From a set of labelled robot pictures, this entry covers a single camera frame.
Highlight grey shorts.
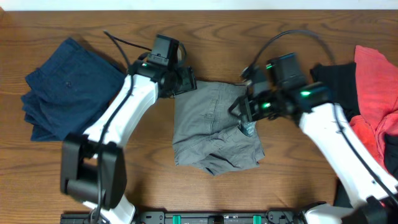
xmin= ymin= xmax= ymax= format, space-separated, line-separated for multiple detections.
xmin=172 ymin=81 xmax=265 ymax=176

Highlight red shorts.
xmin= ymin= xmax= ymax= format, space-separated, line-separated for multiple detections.
xmin=349 ymin=45 xmax=397 ymax=170

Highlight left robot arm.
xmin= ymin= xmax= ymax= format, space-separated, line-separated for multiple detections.
xmin=60 ymin=60 xmax=197 ymax=223

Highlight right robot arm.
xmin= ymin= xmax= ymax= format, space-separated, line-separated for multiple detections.
xmin=228 ymin=66 xmax=397 ymax=223

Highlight black garment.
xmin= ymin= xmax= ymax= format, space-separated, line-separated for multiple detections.
xmin=309 ymin=62 xmax=398 ymax=208

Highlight folded navy blue shorts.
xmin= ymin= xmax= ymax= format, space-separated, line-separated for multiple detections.
xmin=21 ymin=38 xmax=126 ymax=141

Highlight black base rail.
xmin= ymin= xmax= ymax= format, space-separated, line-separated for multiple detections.
xmin=60 ymin=202 xmax=343 ymax=224

